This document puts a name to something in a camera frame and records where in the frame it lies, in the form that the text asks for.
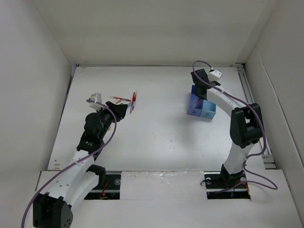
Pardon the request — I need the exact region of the pink white mini stapler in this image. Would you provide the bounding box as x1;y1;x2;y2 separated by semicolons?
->
114;99;124;105

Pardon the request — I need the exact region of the red ink clear pen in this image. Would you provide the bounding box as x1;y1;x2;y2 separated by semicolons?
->
109;96;131;102

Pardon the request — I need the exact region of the pink ink clear pen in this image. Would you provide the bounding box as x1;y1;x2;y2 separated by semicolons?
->
130;103;135;114

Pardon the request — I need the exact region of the red gel pen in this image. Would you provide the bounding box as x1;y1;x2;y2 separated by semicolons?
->
132;92;137;104

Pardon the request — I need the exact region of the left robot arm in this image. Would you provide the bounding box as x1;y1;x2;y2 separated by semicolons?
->
32;101;129;228

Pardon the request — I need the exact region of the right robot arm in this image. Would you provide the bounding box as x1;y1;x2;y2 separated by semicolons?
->
191;69;265;189

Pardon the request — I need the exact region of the dark blue container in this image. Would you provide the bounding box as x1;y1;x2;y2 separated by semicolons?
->
187;85;203;117

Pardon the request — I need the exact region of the light blue container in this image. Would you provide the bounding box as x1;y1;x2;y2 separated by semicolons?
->
200;100;217;120

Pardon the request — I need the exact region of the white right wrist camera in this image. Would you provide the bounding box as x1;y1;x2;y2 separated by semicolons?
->
208;70;222;82

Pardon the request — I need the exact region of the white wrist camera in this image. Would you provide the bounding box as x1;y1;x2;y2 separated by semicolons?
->
89;93;102;111
208;70;222;82

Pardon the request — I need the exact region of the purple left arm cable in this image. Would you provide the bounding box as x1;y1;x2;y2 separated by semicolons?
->
20;101;117;228

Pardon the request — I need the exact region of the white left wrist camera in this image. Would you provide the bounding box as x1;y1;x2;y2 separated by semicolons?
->
89;93;102;111

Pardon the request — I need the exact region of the aluminium side rail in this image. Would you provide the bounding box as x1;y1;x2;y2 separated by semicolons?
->
237;64;276;170

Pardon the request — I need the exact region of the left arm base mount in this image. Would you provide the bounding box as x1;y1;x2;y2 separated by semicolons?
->
85;171;121;200

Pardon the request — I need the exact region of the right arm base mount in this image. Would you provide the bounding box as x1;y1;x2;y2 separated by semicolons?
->
200;171;251;200

